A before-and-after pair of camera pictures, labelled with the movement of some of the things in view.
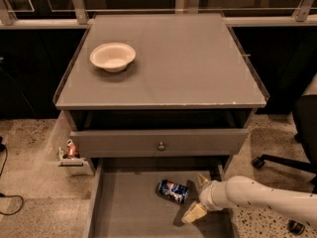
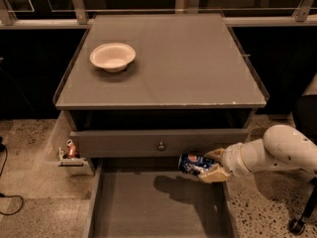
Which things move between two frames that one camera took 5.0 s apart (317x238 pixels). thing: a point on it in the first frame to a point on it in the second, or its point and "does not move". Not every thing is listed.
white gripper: [207, 194] to [232, 162]
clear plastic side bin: [61, 151] does not move
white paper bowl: [112, 57] does not move
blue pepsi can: [172, 191] to [193, 163]
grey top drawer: [158, 143] does not move
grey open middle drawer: [147, 196] does not move
